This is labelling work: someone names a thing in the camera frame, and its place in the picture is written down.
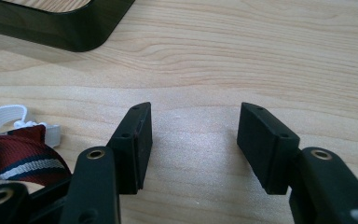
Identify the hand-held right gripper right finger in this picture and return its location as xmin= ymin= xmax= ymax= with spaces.
xmin=236 ymin=102 xmax=301 ymax=196

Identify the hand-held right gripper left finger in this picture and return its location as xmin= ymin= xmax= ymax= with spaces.
xmin=105 ymin=101 xmax=154 ymax=195

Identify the dark red striped necktie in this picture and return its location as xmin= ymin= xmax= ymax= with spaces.
xmin=0 ymin=124 xmax=73 ymax=188

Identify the white elastic neck strap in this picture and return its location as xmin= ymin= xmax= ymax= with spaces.
xmin=0 ymin=105 xmax=62 ymax=191

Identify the black rounded frame stand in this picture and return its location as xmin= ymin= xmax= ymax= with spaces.
xmin=0 ymin=0 xmax=137 ymax=53

